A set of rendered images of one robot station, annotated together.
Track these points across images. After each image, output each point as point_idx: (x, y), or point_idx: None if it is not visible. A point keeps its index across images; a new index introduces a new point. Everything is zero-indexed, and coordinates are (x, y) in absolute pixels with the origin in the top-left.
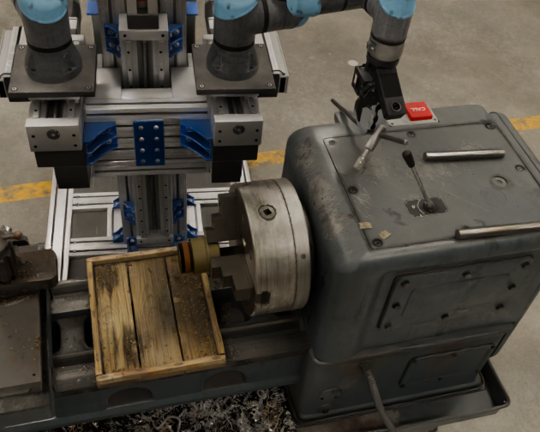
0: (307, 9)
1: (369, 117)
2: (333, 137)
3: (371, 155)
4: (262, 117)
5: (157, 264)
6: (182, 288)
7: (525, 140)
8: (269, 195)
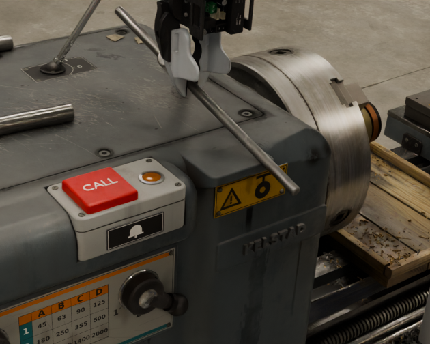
0: None
1: (194, 42)
2: (249, 120)
3: (168, 108)
4: None
5: (422, 246)
6: (366, 231)
7: None
8: (291, 63)
